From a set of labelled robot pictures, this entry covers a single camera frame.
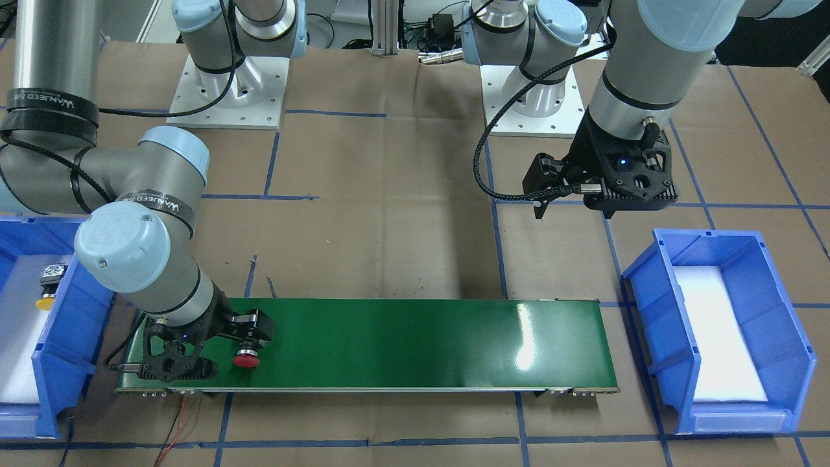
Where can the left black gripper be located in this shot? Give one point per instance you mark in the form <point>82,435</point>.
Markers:
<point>579,157</point>

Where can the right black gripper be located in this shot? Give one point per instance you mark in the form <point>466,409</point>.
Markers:
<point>218,320</point>

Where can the red mushroom push button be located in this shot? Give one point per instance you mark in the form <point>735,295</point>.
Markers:
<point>247,356</point>

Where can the yellow mushroom push button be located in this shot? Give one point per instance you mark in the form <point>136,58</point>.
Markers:
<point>50,278</point>

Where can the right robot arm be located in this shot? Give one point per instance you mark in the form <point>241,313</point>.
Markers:
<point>141,202</point>

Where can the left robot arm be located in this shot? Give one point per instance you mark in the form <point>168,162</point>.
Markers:
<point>659,49</point>

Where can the blue bin with buttons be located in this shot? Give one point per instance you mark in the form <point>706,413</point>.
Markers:
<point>777,343</point>

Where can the green conveyor belt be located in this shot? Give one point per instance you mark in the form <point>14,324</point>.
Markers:
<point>347,345</point>

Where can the blue destination bin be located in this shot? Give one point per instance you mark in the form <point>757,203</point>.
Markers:
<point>66,353</point>

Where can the white foam pad destination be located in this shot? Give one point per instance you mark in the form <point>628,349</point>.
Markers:
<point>22,322</point>

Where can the white foam pad source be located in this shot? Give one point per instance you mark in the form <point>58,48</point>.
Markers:
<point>727,372</point>

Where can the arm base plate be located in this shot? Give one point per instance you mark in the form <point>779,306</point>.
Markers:
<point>546,111</point>
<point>254,100</point>

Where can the aluminium frame post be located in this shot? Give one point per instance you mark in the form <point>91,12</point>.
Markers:
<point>386,26</point>

